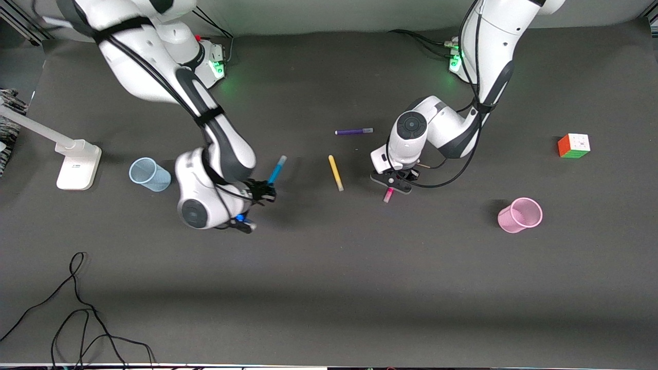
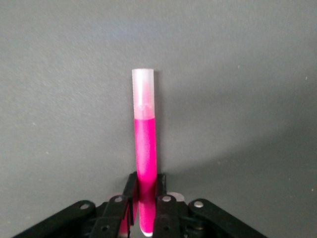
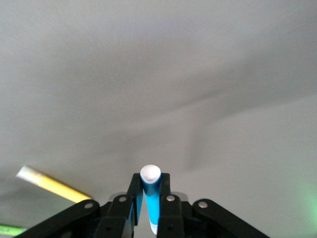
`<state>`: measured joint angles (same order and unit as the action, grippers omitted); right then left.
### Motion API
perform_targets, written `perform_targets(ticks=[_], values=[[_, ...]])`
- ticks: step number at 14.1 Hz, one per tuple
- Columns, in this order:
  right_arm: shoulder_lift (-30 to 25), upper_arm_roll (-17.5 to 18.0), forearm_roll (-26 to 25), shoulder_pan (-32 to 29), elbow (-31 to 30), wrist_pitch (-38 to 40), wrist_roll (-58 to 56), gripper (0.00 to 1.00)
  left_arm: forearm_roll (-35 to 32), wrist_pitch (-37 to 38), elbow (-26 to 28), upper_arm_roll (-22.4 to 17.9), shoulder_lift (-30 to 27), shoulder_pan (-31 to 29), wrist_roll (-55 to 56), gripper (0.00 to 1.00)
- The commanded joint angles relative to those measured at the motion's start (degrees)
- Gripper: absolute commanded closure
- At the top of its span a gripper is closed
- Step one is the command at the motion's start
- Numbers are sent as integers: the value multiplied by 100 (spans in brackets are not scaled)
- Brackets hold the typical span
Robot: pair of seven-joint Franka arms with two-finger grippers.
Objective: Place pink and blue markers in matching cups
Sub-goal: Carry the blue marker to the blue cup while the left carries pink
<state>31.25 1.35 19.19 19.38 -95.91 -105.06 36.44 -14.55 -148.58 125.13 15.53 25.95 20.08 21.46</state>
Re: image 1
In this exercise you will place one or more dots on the translucent pink plastic cup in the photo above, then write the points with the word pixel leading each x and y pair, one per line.
pixel 520 216

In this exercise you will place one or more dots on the yellow marker with clear cap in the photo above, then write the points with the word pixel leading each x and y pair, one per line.
pixel 335 172

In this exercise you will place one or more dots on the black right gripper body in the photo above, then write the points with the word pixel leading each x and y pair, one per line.
pixel 258 191

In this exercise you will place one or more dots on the grey striped object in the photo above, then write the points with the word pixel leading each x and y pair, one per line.
pixel 9 128

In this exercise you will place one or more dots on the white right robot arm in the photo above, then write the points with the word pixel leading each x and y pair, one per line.
pixel 139 67

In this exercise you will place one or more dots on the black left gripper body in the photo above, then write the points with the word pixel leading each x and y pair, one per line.
pixel 409 174

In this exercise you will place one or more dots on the blue marker with clear cap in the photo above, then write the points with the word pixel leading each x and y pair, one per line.
pixel 276 170

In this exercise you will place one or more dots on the purple marker with clear cap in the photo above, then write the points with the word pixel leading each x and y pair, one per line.
pixel 352 132

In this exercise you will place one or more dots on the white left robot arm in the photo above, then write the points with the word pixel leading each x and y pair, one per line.
pixel 488 46

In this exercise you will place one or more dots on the multicoloured puzzle cube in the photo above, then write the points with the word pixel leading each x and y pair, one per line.
pixel 574 146

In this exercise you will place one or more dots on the pink marker with clear cap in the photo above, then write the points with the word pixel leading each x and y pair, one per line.
pixel 388 196

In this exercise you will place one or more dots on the translucent blue plastic cup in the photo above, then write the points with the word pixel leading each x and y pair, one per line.
pixel 149 176

